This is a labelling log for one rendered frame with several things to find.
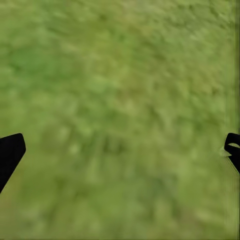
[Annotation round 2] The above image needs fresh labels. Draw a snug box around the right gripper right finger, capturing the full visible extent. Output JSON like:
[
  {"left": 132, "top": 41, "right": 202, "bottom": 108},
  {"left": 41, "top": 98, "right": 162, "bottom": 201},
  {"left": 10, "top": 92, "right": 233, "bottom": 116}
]
[{"left": 219, "top": 133, "right": 240, "bottom": 173}]

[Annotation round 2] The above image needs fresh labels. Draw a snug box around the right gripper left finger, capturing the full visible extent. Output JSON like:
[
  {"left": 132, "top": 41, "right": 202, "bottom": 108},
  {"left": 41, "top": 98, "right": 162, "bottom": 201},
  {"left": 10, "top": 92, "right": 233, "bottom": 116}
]
[{"left": 0, "top": 133, "right": 26, "bottom": 193}]

